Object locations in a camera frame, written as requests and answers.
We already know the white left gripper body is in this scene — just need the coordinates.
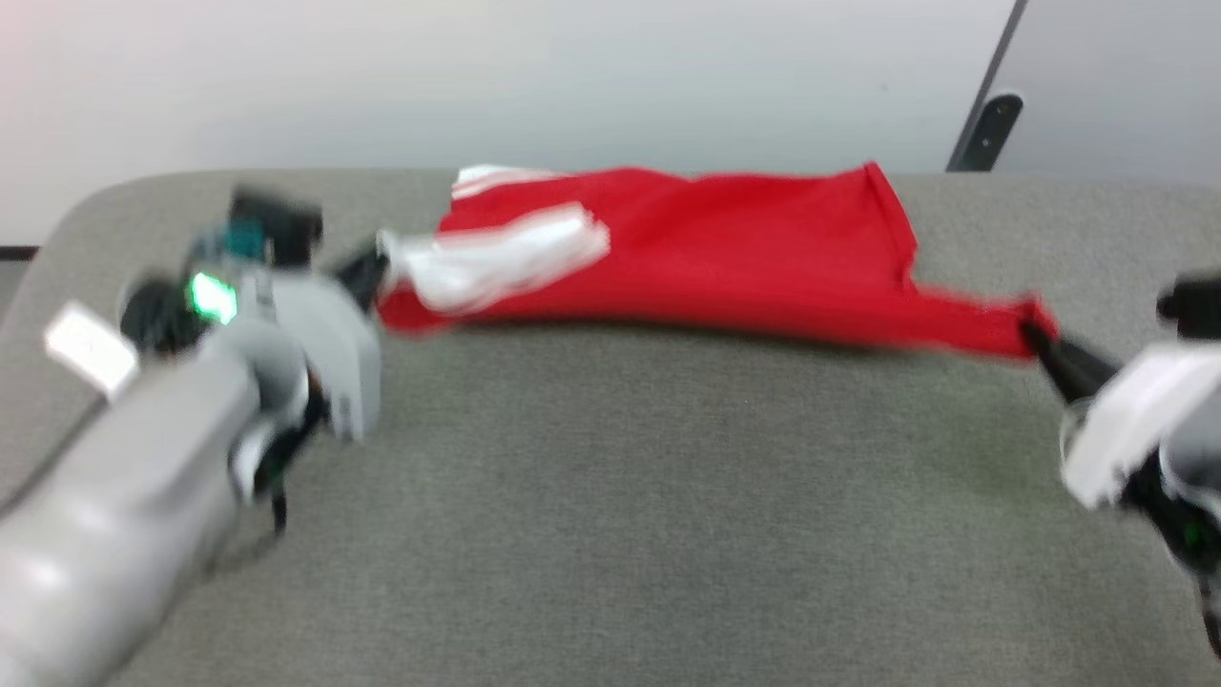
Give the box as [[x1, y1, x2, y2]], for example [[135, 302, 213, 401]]
[[267, 275, 384, 443]]

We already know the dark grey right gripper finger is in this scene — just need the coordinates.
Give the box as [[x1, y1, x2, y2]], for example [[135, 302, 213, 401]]
[[1023, 323, 1119, 383], [1028, 336, 1107, 404]]

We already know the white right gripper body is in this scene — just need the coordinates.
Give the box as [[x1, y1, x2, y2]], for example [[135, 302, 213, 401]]
[[1059, 342, 1221, 509]]

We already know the red garment with white stripes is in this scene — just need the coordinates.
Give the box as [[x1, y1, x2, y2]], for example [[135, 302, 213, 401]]
[[377, 160, 1060, 362]]

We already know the white paper label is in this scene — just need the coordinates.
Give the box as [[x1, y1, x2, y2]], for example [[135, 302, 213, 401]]
[[43, 303, 139, 397]]

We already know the black left cable teal plug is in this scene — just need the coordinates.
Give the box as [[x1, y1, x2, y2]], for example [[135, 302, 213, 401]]
[[191, 218, 268, 263]]

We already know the black wall strip bracket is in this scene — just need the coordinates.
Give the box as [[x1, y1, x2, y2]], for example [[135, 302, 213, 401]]
[[962, 93, 1024, 173]]

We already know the grey vertical wall strip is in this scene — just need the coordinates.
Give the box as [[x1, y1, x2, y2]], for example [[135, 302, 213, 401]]
[[944, 0, 1031, 173]]

